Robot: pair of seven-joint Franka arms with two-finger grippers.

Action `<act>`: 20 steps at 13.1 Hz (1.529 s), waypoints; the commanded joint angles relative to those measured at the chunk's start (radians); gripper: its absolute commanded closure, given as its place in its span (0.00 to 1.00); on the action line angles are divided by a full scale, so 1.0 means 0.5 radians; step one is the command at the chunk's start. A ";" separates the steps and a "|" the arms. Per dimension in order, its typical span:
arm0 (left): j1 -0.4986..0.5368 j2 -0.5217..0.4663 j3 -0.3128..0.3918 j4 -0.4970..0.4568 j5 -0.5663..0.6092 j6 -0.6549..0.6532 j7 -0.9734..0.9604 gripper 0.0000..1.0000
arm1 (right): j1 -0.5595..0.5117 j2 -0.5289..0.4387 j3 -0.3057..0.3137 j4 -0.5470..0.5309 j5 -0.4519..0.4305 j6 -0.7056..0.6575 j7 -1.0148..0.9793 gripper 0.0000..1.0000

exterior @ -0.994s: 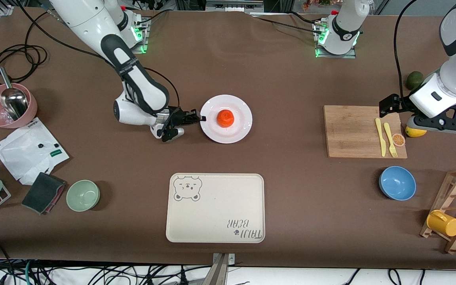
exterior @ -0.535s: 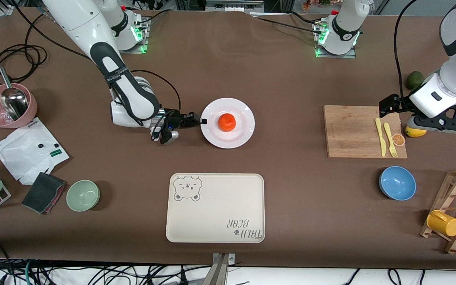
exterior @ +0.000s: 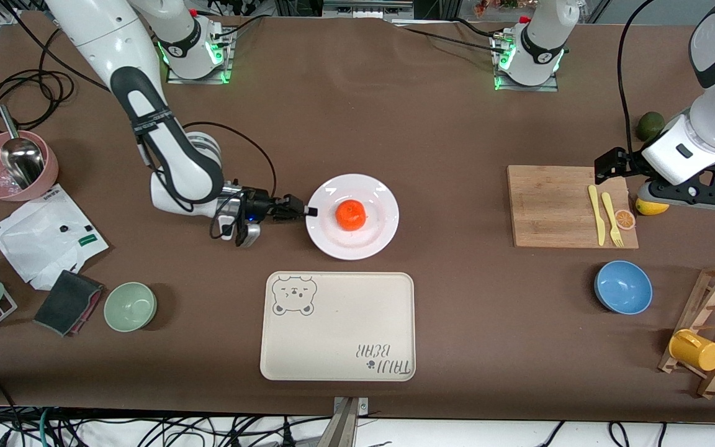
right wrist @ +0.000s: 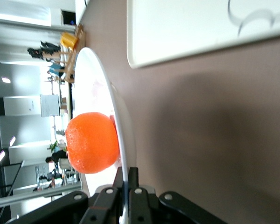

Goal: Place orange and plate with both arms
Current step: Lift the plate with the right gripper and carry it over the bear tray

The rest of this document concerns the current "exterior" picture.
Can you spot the grey metal frame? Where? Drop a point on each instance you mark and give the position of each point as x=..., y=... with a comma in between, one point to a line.
x=367, y=7

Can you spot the orange fruit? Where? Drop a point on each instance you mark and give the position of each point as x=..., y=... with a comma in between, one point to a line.
x=351, y=215

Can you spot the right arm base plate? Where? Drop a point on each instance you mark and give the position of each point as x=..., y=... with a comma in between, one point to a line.
x=199, y=81

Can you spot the white plastic bag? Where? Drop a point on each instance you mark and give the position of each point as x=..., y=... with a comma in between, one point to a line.
x=41, y=242

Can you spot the pale green bowl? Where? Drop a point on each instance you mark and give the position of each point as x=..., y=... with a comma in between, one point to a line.
x=130, y=306

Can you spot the wooden cup rack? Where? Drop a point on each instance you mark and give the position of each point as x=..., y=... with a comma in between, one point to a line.
x=714, y=282

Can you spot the beige bear print tray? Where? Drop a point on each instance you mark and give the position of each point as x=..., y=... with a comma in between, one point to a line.
x=337, y=326

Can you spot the dark green avocado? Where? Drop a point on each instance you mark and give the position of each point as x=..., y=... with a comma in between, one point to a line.
x=649, y=126

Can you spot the wooden cutting board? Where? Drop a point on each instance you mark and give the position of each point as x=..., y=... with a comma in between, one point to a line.
x=544, y=205

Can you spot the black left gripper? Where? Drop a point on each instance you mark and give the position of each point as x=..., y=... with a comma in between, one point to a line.
x=632, y=162

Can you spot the yellow lemon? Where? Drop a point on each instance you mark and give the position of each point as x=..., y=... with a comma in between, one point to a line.
x=652, y=210

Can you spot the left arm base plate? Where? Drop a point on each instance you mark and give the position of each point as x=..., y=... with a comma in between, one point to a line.
x=528, y=88

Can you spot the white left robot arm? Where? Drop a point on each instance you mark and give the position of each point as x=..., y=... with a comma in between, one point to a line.
x=668, y=158

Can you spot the yellow mug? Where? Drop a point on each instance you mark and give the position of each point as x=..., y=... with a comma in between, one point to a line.
x=696, y=351

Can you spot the white round plate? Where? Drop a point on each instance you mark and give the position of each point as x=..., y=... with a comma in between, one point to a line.
x=370, y=243

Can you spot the metal scoop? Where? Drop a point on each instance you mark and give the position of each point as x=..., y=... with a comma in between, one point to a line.
x=22, y=161

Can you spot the yellow plastic knife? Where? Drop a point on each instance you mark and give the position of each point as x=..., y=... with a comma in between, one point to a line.
x=596, y=214

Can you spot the yellow plastic fork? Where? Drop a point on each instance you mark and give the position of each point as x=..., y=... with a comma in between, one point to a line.
x=608, y=208

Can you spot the toy orange slice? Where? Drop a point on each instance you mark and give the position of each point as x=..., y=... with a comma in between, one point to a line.
x=625, y=219

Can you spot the dark grey folded cloth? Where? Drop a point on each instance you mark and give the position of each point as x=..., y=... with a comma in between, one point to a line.
x=66, y=301

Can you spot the brown table mat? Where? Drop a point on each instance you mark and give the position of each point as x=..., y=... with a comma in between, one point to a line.
x=457, y=155

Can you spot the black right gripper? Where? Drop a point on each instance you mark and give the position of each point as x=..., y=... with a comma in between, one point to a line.
x=260, y=204

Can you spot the blue bowl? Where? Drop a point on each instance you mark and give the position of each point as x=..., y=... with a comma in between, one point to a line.
x=623, y=287

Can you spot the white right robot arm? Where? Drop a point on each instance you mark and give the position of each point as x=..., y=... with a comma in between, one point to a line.
x=103, y=31

